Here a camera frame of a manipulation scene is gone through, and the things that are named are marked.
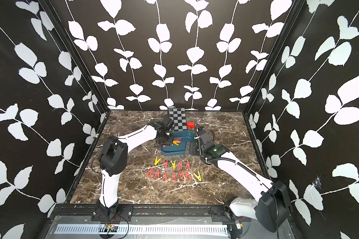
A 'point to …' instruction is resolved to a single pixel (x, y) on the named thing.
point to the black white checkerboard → (178, 115)
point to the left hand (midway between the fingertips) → (171, 140)
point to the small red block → (190, 124)
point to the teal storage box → (177, 148)
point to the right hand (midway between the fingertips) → (191, 144)
